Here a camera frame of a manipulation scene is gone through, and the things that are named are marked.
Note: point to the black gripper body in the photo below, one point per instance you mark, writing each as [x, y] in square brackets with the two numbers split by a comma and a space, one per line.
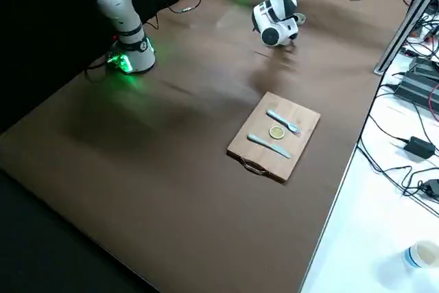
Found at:
[294, 40]

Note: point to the small grey cup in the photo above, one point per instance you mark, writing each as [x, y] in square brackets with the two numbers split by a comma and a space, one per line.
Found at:
[300, 18]

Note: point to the green plastic fork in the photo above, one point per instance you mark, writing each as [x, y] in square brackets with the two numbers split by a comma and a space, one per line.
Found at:
[281, 119]

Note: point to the yellow lemon slice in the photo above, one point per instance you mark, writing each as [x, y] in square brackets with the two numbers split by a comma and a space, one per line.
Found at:
[276, 132]

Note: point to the wooden cutting board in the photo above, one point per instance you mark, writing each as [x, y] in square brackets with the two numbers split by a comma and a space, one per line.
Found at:
[271, 142]

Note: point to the green plastic knife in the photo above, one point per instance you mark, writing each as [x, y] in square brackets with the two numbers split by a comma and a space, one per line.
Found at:
[267, 145]

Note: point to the black power supply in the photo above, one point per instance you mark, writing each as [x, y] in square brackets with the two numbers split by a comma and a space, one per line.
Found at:
[418, 88]
[425, 64]

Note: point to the black power adapter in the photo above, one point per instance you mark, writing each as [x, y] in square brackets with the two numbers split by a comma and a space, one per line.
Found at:
[420, 147]
[432, 187]

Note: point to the paper cup with blue band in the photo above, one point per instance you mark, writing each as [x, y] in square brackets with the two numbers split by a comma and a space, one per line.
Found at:
[423, 254]

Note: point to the aluminium profile post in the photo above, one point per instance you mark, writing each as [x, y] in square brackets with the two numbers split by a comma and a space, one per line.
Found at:
[401, 22]

